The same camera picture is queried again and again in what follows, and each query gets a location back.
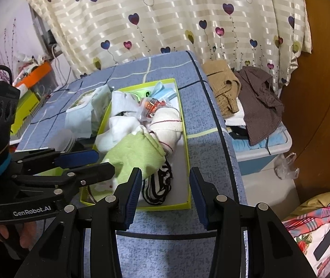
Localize person's left hand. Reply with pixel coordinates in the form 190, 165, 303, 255
0, 221, 37, 249

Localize lime green cardboard box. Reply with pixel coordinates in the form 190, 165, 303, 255
10, 90, 40, 136

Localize clear plastic bowl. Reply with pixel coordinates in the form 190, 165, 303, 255
48, 129, 76, 152

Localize heart pattern curtain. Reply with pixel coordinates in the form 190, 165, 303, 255
26, 0, 312, 90

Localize white cloth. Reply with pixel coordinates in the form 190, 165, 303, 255
95, 90, 148, 156

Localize black white striped sock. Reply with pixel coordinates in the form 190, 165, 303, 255
141, 160, 173, 206

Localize light green cloth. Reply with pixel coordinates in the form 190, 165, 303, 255
130, 89, 151, 101

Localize striped storage box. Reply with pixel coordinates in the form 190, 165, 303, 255
10, 95, 50, 141

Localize blue checked bed sheet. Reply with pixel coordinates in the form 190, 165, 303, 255
18, 51, 246, 277

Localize black cable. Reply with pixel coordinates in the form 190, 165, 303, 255
50, 43, 73, 91

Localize blue plastic storage bin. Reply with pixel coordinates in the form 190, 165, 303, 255
225, 104, 293, 177

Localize yellow-green white box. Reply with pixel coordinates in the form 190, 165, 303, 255
79, 79, 191, 211

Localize floral bag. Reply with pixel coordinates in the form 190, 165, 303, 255
282, 192, 330, 277

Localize green towel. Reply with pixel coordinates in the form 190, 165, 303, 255
94, 132, 166, 191

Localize wooden wardrobe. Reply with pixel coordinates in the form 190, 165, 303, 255
281, 0, 330, 202

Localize orange tray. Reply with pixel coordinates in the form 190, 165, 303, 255
13, 62, 52, 88

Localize tan knitted garment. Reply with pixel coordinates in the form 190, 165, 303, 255
202, 60, 241, 118

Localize brown garment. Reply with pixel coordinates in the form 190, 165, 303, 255
234, 66, 284, 146

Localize white sock red stitching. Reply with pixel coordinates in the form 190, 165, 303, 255
149, 107, 183, 156

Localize wet wipes pack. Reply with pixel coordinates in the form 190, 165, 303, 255
64, 85, 112, 139

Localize light blue cloth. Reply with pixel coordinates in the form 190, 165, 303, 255
150, 82, 176, 101

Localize orange snack packet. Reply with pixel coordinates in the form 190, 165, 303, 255
136, 97, 171, 122

